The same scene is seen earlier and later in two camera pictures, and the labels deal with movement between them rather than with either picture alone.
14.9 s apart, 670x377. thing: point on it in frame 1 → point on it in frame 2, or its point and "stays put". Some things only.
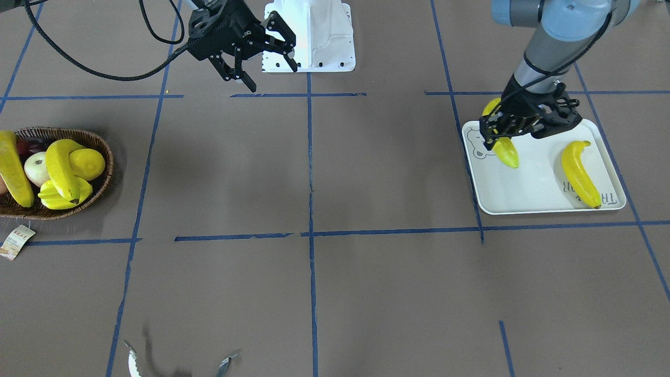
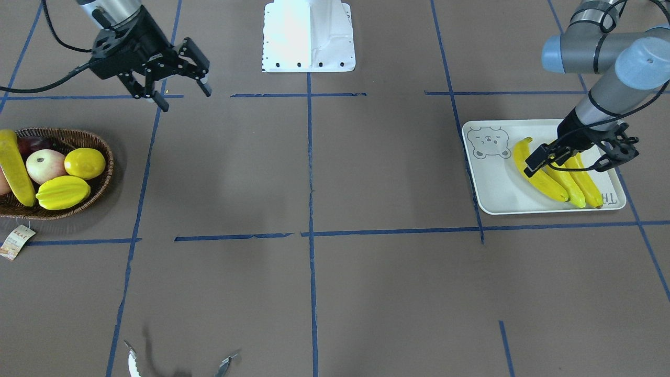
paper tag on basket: x=13 y=242 stays put
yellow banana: x=57 y=152 → x=541 y=180
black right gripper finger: x=228 y=73 → x=139 y=91
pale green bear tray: x=539 y=184 stays put
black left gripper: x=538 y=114 → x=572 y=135
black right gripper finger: x=275 y=22 → x=193 y=63
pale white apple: x=36 y=169 stays put
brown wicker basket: x=38 y=211 stays put
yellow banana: x=579 y=174 stays put
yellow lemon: x=87 y=164 stays put
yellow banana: x=504 y=147 → x=566 y=179
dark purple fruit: x=29 y=146 stays put
